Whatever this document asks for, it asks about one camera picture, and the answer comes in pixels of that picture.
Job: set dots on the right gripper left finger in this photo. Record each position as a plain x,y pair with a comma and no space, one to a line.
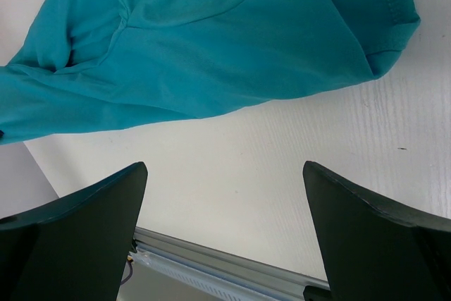
75,247

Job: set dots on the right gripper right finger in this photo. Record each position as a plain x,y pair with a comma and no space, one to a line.
372,247

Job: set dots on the teal t shirt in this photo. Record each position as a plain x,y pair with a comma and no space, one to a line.
97,65

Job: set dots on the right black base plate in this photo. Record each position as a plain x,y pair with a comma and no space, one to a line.
313,293

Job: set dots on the white slotted cable duct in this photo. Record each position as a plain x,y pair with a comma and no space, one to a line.
207,283

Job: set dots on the aluminium mounting rail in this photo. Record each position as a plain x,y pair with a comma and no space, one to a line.
276,283

